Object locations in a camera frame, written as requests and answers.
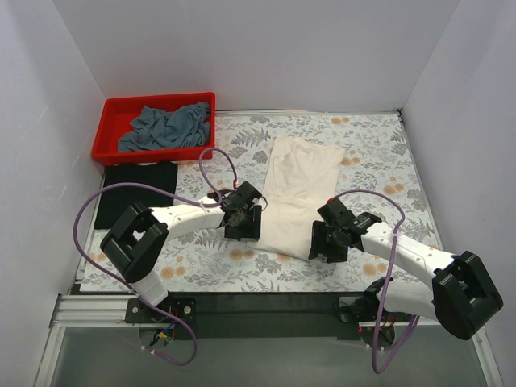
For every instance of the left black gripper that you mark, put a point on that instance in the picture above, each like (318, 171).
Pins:
(243, 232)

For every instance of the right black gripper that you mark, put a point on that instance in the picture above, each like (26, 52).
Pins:
(322, 247)

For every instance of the cream white t shirt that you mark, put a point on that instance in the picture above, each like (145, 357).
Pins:
(301, 177)

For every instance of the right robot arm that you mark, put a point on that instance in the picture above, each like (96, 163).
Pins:
(457, 290)

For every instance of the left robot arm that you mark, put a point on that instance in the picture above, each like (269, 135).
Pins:
(134, 243)

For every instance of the floral patterned table mat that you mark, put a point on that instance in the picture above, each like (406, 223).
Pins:
(377, 175)

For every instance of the blue grey t shirt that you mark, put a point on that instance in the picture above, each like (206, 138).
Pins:
(157, 129)

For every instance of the red plastic bin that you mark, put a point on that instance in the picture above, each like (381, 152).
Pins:
(115, 122)

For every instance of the folded black t shirt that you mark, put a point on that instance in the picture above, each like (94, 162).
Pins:
(113, 203)

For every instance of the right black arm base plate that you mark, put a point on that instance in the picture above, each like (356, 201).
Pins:
(350, 309)

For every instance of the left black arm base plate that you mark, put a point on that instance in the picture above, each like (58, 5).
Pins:
(182, 308)

